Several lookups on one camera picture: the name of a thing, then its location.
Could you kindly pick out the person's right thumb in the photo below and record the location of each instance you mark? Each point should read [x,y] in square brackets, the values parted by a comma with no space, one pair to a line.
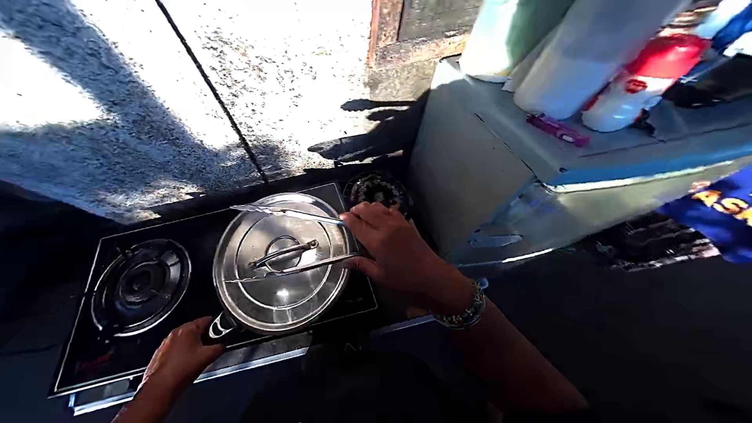
[362,266]

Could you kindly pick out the silver metal tongs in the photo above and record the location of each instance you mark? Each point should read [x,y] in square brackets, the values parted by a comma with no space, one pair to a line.
[311,216]

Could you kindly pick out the pale green white container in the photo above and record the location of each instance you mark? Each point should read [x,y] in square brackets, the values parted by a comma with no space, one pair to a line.
[496,44]

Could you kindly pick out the large white plastic bottle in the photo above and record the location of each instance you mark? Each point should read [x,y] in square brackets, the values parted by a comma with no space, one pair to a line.
[579,56]

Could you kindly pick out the person's left thumb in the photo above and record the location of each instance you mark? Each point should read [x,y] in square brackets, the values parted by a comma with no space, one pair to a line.
[212,351]

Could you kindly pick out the person's right forearm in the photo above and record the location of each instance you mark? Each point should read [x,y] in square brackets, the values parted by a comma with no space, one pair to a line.
[517,364]

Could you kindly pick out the blue cloth with yellow letters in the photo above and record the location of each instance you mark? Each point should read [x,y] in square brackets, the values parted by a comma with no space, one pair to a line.
[720,223]

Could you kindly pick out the worn wooden door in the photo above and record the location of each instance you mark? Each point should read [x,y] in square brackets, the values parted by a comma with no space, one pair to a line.
[435,23]

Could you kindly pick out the black glass gas stove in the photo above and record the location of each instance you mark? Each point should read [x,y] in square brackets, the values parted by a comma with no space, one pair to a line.
[203,252]

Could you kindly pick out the black crumpled item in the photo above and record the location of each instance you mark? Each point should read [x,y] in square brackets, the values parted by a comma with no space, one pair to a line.
[705,88]

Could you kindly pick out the person's left fingers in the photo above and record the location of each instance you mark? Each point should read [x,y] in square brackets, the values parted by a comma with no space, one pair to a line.
[192,328]

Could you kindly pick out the purple lighter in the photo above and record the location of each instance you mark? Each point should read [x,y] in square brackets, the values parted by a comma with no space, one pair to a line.
[558,129]

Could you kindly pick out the person's right index finger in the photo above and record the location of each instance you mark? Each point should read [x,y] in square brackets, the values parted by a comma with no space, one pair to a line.
[355,227]

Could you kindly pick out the round steel pot lid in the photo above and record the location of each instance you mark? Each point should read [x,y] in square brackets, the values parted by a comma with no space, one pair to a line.
[252,235]

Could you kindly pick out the person's left hand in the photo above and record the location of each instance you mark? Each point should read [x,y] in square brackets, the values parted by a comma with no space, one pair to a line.
[177,355]

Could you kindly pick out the person's right hand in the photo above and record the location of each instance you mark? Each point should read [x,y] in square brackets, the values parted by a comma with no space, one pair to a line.
[402,252]

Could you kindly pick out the dark patterned cloth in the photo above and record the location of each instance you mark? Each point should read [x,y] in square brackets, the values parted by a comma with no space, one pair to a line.
[652,241]

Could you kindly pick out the white bottle with red top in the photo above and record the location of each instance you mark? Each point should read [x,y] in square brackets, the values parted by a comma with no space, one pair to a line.
[623,100]

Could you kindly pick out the person's left forearm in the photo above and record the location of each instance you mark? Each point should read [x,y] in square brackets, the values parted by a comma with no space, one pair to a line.
[143,406]

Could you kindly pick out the person's right fingers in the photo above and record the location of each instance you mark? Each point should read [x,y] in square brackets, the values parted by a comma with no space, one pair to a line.
[378,213]

